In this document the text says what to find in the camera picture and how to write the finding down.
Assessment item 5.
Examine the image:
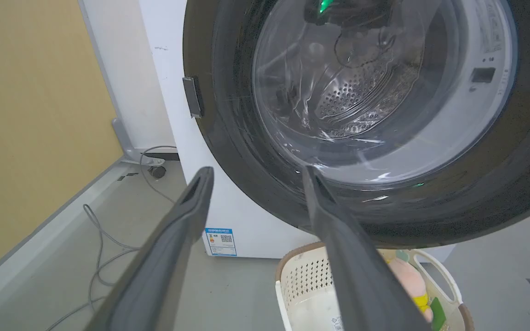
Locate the pink and yellow plush toy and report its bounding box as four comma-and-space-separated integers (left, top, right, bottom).
386, 257, 434, 324

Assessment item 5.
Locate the round black washing machine door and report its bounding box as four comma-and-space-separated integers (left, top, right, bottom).
183, 0, 530, 249

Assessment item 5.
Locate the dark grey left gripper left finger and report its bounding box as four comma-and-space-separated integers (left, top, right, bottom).
85, 166, 214, 331

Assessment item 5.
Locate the white perforated laundry basket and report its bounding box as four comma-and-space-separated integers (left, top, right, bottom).
275, 242, 474, 331

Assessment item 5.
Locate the grey metal floor bracket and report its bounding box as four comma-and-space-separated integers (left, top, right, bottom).
112, 118, 166, 166

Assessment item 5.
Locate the white panel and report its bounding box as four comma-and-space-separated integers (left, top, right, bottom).
78, 0, 176, 157

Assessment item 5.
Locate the blue energy label sticker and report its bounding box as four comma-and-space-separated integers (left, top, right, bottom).
204, 228, 237, 257

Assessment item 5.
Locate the white washing machine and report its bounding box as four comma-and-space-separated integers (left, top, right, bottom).
138, 0, 457, 263

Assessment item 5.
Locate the grey cable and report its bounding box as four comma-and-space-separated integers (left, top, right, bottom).
44, 145, 178, 331

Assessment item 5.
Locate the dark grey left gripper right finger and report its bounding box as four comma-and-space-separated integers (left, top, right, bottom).
302, 165, 431, 331

